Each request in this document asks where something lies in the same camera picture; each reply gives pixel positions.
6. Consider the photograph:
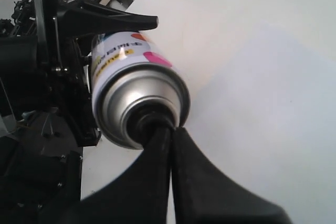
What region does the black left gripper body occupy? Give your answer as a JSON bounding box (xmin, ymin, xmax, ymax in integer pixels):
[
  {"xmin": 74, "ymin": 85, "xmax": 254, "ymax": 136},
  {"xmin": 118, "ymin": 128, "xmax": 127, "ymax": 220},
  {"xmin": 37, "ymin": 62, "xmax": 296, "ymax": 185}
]
[{"xmin": 1, "ymin": 0, "xmax": 101, "ymax": 147}]

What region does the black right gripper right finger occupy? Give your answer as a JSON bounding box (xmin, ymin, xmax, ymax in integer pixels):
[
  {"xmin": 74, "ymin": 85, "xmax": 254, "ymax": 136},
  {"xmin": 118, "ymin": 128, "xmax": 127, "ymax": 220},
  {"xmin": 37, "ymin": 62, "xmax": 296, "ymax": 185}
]
[{"xmin": 171, "ymin": 127, "xmax": 291, "ymax": 223}]

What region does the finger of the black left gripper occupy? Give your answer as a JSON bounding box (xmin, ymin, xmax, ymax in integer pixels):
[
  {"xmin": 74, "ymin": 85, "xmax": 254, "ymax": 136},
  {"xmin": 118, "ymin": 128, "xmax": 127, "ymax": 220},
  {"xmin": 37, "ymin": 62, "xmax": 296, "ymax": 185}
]
[{"xmin": 62, "ymin": 0, "xmax": 159, "ymax": 38}]

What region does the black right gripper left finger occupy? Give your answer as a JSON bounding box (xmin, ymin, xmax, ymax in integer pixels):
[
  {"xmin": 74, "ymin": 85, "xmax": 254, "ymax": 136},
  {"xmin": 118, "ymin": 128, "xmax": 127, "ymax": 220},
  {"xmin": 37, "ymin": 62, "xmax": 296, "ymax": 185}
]
[{"xmin": 59, "ymin": 127, "xmax": 172, "ymax": 223}]

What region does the white spray paint can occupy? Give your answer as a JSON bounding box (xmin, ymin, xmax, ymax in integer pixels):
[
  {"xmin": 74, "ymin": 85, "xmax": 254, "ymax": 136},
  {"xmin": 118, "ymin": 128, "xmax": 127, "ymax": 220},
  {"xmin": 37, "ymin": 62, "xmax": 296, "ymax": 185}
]
[{"xmin": 90, "ymin": 31, "xmax": 191, "ymax": 150}]

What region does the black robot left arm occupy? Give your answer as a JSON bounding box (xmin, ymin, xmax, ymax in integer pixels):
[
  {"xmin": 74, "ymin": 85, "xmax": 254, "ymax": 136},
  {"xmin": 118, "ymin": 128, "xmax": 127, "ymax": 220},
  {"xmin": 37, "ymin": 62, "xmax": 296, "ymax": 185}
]
[{"xmin": 1, "ymin": 0, "xmax": 169, "ymax": 223}]

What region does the white paper stack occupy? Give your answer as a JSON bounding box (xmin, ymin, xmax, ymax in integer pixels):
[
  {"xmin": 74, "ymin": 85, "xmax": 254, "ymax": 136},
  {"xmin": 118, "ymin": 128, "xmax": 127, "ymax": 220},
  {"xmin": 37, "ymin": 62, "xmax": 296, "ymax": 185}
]
[{"xmin": 186, "ymin": 25, "xmax": 335, "ymax": 190}]

